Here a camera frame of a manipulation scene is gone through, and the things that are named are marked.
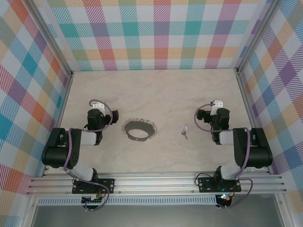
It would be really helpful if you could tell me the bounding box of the grey metal shelf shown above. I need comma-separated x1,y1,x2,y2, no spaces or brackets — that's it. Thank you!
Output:
30,204,285,227

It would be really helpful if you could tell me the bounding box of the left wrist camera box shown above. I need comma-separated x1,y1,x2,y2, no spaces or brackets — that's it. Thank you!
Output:
91,101,106,112

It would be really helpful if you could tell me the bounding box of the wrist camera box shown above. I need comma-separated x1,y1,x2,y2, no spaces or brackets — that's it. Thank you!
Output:
211,100,224,116
91,101,106,112

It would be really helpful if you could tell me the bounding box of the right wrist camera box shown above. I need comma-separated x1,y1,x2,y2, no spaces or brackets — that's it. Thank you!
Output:
211,100,224,116

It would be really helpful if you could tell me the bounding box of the aluminium side rail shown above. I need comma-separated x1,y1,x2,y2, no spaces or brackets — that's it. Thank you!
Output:
235,68,273,175
41,70,74,178

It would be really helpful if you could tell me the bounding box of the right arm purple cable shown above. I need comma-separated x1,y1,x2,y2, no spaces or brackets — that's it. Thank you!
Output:
194,103,253,210

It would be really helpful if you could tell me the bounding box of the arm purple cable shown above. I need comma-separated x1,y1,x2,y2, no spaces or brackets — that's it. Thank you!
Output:
194,103,253,210
63,99,114,212

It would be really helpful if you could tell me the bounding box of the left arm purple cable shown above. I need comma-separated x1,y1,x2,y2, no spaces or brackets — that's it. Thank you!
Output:
63,99,114,212

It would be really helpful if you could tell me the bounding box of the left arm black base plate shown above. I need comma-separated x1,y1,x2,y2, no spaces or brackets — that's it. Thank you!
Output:
71,177,116,195

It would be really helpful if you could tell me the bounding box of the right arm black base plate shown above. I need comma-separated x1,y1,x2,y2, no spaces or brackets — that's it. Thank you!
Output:
197,177,242,193

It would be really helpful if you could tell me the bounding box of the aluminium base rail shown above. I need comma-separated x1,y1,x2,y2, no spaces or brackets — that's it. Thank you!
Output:
26,172,287,196

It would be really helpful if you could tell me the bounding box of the white slotted cable duct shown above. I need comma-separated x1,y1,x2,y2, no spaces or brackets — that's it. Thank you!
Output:
37,195,217,206

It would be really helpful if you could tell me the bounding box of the aluminium frame leg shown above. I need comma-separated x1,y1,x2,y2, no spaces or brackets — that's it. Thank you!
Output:
22,195,40,227
274,193,293,227

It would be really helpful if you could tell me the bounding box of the aluminium corner post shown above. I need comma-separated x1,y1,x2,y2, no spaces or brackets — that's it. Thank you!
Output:
233,0,281,76
23,0,74,78

